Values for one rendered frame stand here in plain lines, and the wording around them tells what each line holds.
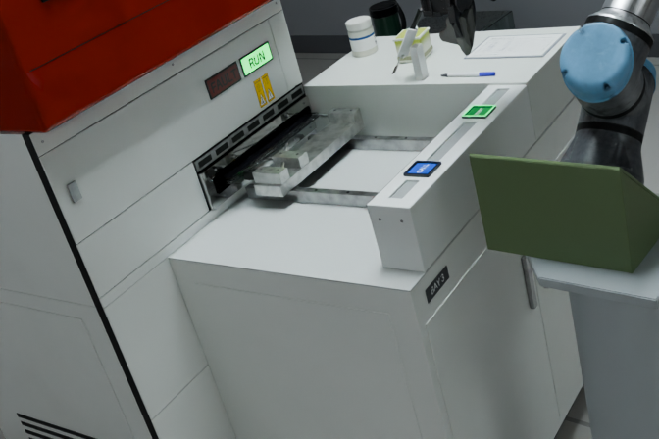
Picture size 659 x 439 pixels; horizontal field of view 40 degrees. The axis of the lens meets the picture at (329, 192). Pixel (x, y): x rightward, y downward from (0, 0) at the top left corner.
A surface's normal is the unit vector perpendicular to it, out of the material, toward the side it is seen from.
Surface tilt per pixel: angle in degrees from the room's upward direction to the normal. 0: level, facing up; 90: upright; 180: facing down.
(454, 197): 90
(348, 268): 0
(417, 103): 90
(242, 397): 90
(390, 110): 90
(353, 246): 0
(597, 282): 0
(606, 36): 54
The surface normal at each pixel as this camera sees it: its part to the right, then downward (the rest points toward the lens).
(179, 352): 0.81, 0.06
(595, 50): -0.51, -0.12
